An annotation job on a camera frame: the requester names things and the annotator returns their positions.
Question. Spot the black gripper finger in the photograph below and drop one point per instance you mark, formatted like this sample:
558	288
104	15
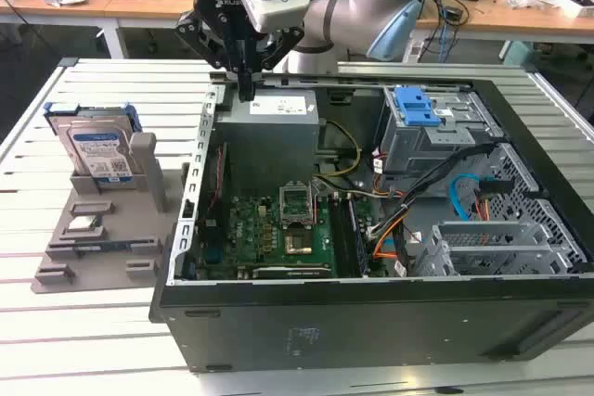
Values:
278	48
204	41

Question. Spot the hard disk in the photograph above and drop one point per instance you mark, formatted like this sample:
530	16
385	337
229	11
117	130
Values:
97	145

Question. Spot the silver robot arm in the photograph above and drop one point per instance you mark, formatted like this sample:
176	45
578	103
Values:
352	11

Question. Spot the grey metal disk bay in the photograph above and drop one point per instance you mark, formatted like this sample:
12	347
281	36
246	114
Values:
487	231

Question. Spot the wooden desk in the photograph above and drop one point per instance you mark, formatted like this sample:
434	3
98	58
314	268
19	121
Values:
153	2

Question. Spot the grey power supply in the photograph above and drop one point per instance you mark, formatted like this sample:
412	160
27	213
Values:
264	145

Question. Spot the blue plastic drive latch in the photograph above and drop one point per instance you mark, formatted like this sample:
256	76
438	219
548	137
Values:
415	108

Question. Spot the grey metal drive cage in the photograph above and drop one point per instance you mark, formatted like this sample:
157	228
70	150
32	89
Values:
417	145

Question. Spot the green motherboard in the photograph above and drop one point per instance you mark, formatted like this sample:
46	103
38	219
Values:
250	233

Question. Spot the CPU socket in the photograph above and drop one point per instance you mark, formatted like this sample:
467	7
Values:
298	244

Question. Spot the black RAM slot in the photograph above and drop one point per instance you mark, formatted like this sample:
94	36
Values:
338	238

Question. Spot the RAM stick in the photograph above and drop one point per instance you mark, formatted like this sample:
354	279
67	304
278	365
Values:
116	245
359	238

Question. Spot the grey parts rack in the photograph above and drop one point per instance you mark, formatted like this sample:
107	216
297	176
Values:
116	229

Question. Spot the silver CPU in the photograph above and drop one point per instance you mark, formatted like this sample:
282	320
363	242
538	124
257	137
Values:
83	223

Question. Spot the black graphics card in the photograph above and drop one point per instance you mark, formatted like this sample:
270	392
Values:
297	272

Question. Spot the black PC case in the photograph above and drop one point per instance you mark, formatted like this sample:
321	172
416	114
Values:
325	331

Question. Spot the white cardboard box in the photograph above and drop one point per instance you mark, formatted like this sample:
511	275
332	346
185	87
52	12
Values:
577	8

